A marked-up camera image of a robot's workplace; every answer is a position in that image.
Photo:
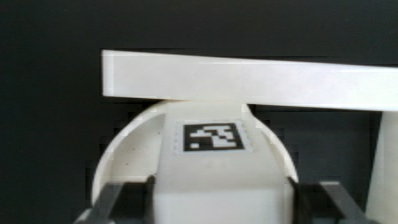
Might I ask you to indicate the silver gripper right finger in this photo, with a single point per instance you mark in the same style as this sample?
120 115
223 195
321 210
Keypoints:
324 205

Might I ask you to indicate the white U-shaped fence frame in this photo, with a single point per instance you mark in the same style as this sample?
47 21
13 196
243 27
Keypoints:
205 79

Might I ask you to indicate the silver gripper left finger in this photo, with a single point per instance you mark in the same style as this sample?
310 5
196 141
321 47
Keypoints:
124 206

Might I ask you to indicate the white round stool seat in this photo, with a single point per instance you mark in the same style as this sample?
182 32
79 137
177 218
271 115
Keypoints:
131 159

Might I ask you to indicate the white stool leg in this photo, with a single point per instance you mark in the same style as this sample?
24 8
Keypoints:
221 179

